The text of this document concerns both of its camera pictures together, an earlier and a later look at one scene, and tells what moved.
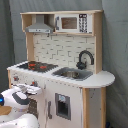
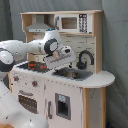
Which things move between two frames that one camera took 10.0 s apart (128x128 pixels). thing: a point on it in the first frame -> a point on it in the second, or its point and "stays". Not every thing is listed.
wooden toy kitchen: x=61 y=60 stays
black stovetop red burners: x=38 y=66 stays
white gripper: x=27 y=88 -> x=60 y=58
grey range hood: x=39 y=26 stays
